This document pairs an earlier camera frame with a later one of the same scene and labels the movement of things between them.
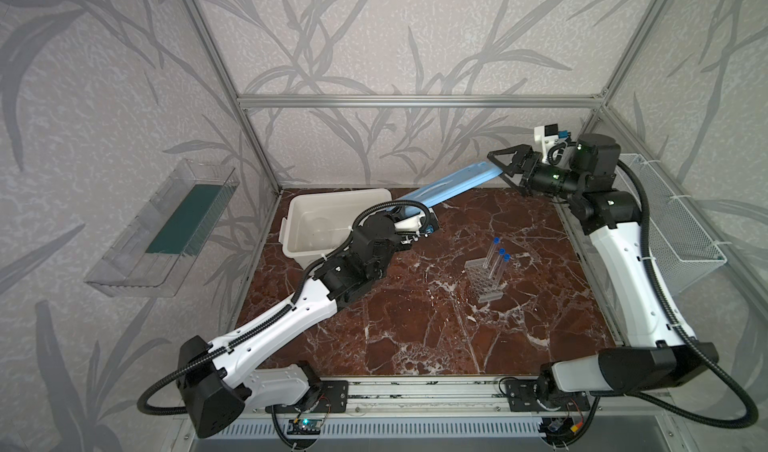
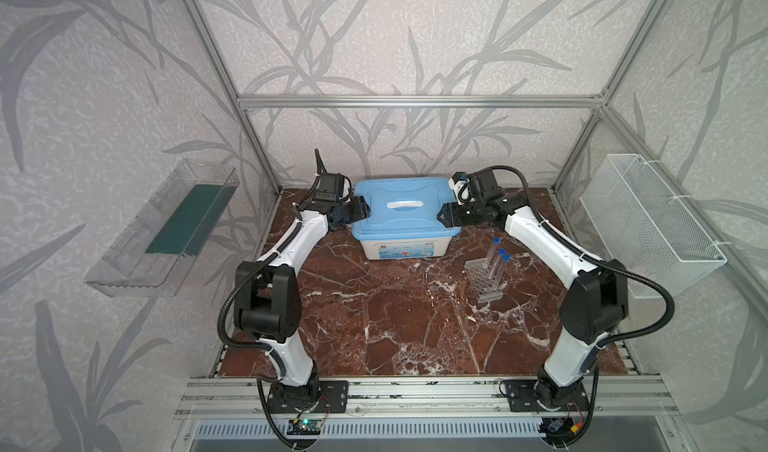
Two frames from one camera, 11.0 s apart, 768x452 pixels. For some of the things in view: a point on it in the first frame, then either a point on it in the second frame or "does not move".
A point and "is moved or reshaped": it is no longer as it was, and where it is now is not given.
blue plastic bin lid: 450,188 is moved or reshaped
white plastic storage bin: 316,224 is moved or reshaped
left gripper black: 405,233 to 354,212
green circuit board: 304,427 does not move
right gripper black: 525,170 to 451,214
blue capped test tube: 504,269 does not move
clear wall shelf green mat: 148,261 does not move
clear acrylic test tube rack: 481,280 does not move
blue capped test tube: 496,242 does not move
